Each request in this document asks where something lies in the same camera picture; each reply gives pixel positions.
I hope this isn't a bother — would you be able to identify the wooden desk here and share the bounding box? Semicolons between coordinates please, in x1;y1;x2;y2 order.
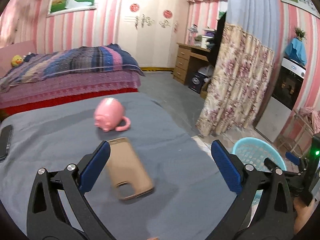
173;43;210;85

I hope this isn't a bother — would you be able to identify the light blue plastic basket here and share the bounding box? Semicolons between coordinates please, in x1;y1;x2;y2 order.
231;137;287;173

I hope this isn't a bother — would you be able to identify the black smartphone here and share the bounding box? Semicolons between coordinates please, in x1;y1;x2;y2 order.
0;125;13;162

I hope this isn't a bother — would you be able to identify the grey table cloth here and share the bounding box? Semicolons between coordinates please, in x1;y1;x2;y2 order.
1;93;235;239

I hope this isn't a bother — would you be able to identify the pink headboard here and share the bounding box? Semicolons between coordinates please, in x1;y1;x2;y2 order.
0;41;36;77

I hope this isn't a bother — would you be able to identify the yellow duck plush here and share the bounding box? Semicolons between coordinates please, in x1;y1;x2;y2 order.
11;55;23;67

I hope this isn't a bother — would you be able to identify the floral curtain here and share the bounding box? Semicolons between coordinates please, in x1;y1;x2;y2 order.
196;23;274;137

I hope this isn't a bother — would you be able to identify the pink pig mug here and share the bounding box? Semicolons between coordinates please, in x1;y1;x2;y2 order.
93;97;131;132

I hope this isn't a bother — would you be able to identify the tan phone case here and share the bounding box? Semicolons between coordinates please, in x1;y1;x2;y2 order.
106;137;154;201

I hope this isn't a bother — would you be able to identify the black box under desk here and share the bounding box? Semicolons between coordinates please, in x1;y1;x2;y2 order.
188;72;207;94

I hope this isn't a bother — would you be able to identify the bed with plaid blanket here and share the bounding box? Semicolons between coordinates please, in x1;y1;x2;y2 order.
1;44;144;118

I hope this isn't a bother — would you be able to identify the right hand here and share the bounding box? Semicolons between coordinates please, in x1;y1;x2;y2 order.
293;197;316;235

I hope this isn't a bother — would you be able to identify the blue cloth on cabinet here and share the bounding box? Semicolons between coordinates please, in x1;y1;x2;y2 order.
285;38;307;66

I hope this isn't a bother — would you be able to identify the metal wire rack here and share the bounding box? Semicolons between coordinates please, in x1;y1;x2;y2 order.
274;109;314;157

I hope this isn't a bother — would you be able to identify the desk lamp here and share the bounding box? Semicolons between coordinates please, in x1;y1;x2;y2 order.
188;24;198;45

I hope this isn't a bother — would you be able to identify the pink cloth on rack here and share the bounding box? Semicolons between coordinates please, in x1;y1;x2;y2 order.
299;107;320;134

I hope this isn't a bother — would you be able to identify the potted green plant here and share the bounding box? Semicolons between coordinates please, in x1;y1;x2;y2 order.
294;27;306;42

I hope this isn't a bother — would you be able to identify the white wardrobe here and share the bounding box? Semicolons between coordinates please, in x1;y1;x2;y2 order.
117;0;189;68

